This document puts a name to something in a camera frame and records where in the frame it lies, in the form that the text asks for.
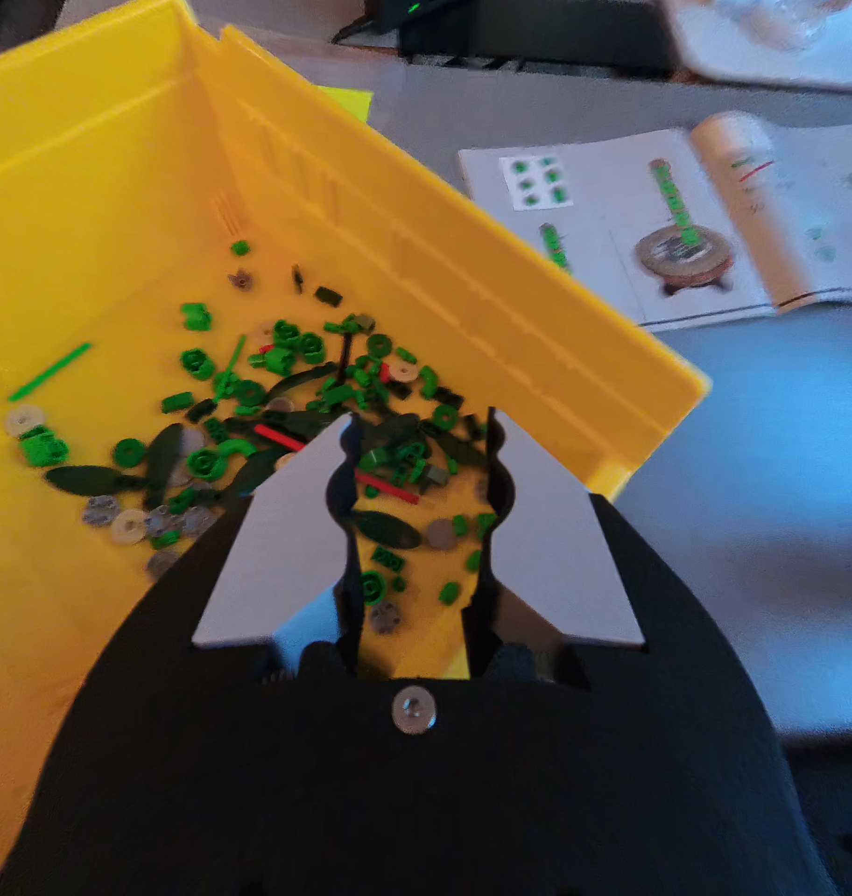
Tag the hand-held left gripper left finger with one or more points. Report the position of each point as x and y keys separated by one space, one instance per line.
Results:
x=279 y=560

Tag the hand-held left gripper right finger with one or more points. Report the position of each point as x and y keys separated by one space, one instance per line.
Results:
x=559 y=560

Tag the pile of green toy bricks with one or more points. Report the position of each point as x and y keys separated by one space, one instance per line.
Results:
x=198 y=364

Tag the yellow plastic bin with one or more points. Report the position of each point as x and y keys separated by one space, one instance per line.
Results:
x=152 y=175

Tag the grey desk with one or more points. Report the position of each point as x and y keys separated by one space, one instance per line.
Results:
x=748 y=420

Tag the red toy rod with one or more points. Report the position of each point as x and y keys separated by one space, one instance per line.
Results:
x=391 y=488
x=279 y=437

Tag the thin green toy rod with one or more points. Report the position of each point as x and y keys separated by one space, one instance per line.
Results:
x=47 y=371

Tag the toy instruction booklet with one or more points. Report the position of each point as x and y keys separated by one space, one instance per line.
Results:
x=594 y=210

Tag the yellow paper sheet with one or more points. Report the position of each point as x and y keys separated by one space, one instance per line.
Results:
x=349 y=103

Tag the black device with green light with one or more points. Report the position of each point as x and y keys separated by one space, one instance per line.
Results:
x=398 y=17

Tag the white tray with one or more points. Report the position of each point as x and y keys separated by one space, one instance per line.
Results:
x=818 y=66

